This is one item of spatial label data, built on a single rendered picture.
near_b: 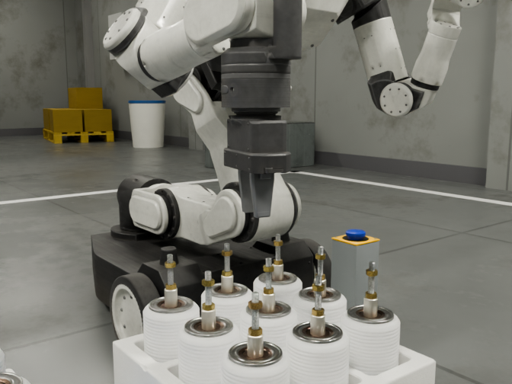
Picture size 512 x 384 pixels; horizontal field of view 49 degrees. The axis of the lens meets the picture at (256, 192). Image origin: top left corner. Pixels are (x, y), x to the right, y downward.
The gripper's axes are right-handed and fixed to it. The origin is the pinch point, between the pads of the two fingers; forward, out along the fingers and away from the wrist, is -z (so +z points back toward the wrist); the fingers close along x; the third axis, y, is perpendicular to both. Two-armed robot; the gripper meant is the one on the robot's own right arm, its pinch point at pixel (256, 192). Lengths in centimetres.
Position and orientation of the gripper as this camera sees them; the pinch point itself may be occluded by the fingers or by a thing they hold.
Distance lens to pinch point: 74.1
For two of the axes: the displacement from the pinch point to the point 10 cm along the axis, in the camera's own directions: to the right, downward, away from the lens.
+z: 0.0, -9.9, -1.7
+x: 4.3, 1.5, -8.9
